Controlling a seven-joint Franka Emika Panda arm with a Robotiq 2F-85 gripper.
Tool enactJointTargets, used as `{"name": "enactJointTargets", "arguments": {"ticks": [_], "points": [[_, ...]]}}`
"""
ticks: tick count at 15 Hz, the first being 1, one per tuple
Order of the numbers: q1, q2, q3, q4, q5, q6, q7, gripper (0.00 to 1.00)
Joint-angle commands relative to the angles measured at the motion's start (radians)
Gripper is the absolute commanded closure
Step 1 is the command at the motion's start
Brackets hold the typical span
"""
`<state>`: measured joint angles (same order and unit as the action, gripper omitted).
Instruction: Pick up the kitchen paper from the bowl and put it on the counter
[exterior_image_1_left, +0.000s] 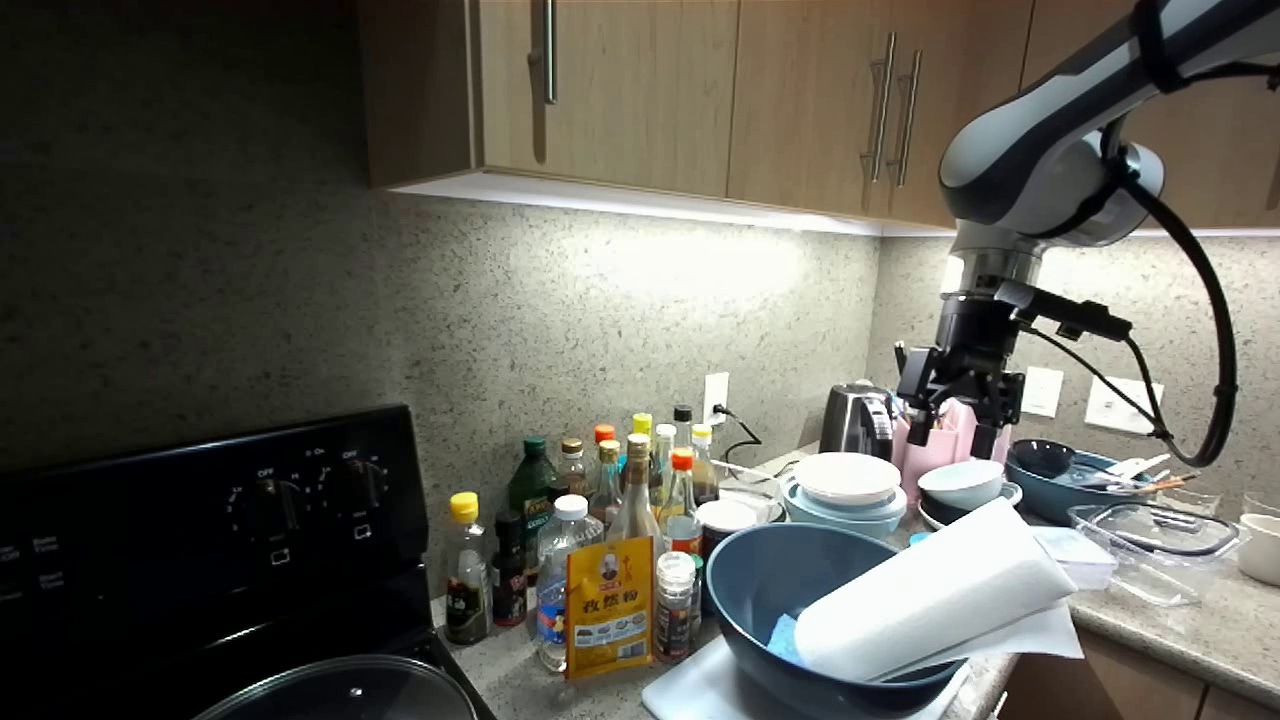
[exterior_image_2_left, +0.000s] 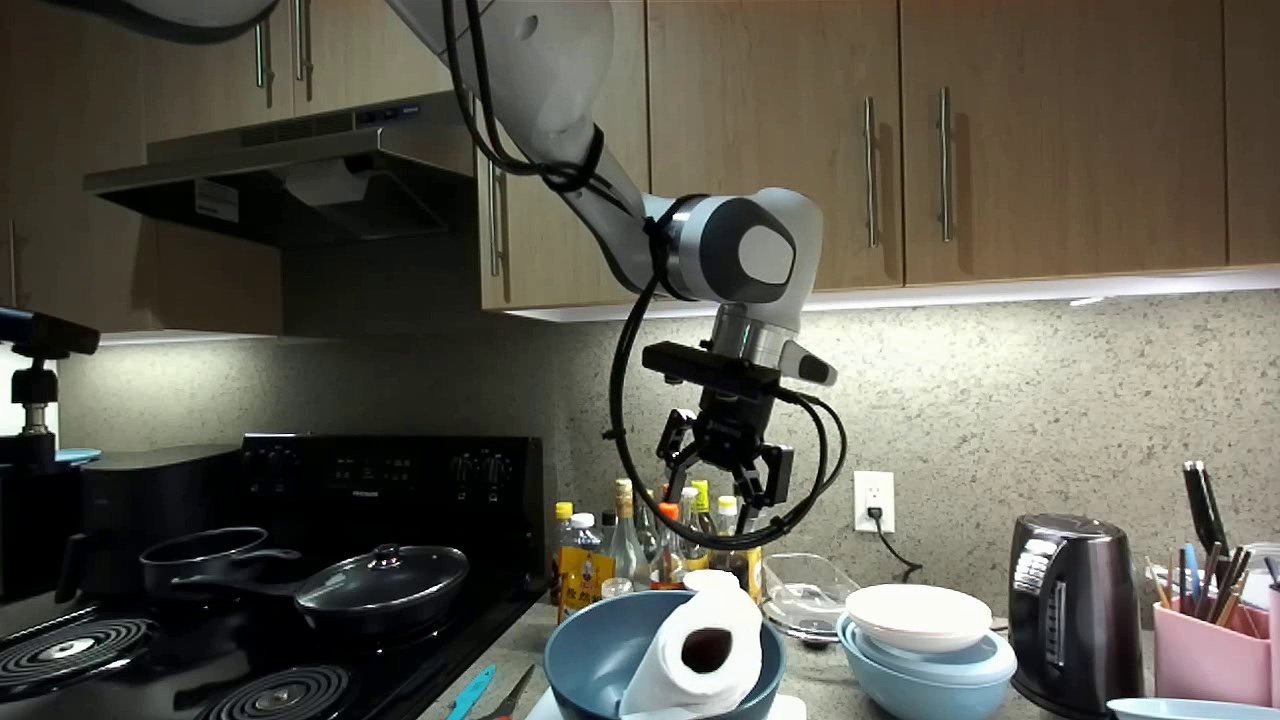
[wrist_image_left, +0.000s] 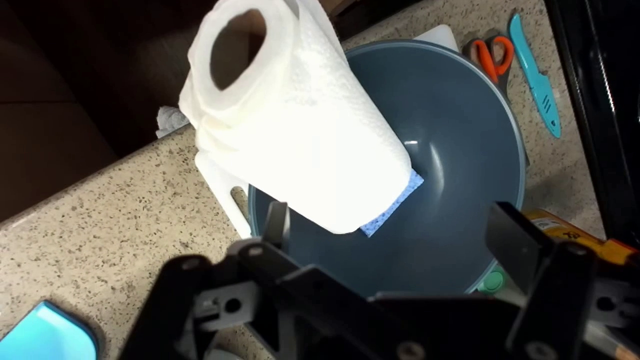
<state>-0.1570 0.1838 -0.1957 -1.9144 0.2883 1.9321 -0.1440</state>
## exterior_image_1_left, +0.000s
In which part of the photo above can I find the white cup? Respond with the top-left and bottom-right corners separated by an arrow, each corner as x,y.
1230,513 -> 1280,594

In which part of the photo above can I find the white bowl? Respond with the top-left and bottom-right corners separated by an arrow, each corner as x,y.
793,450 -> 903,513

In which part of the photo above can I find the black lidded frying pan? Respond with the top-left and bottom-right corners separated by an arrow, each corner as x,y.
190,648 -> 485,720

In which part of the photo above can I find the dark green bottle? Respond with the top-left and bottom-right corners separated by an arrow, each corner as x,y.
492,438 -> 559,632

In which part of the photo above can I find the white wall outlet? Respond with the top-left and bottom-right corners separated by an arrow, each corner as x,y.
701,368 -> 736,423

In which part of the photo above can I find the wide white wall plate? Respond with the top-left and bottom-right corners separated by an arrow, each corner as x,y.
1080,371 -> 1167,438

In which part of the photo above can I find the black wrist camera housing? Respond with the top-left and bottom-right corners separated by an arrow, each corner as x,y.
1016,276 -> 1136,343

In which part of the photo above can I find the pale yellow cap bottle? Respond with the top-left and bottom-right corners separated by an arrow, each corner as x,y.
686,421 -> 724,504

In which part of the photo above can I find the narrow wooden upper cabinet door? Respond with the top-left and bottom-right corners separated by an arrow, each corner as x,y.
474,0 -> 741,198

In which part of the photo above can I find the small dark blue bowl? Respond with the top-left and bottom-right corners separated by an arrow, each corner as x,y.
1005,438 -> 1140,527

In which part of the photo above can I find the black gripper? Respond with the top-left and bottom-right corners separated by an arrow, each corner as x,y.
898,286 -> 1031,465

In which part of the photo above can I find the pink utensil holder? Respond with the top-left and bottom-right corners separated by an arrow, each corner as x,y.
887,398 -> 1016,499

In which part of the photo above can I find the black stove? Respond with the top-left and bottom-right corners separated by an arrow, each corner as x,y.
0,405 -> 497,720

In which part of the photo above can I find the brown lower cabinet front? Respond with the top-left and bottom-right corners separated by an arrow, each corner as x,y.
993,611 -> 1280,720

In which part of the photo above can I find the white kitchen paper roll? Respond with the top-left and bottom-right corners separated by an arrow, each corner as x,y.
793,496 -> 1089,689

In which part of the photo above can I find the clear bottle white cap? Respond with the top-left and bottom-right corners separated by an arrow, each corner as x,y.
531,492 -> 609,678

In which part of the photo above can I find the black plug cable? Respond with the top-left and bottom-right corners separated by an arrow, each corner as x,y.
711,401 -> 766,451

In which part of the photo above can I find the small spice jar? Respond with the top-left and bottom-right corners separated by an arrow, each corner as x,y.
652,547 -> 703,664

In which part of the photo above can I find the under cabinet light strip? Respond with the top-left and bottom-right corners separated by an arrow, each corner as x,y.
390,170 -> 956,246

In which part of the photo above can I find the light blue bowl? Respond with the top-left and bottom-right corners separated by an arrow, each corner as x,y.
775,458 -> 912,544

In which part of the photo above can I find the clear lidded plastic container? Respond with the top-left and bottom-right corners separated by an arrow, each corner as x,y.
1025,519 -> 1120,594

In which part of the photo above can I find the red cap bottle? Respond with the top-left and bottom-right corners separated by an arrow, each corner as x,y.
661,450 -> 706,558

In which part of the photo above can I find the black electric kettle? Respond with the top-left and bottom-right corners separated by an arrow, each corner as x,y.
814,380 -> 898,465

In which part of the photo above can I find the yellow cap dark bottle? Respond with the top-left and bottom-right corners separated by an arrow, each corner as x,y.
445,487 -> 497,648

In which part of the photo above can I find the steel upper cabinet handle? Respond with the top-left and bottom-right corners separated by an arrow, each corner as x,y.
527,0 -> 565,107
862,38 -> 896,180

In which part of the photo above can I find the tall bottle gold cap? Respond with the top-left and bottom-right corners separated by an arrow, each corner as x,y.
615,434 -> 662,553

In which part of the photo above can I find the small white wall plate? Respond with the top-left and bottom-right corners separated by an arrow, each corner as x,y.
1016,365 -> 1069,421

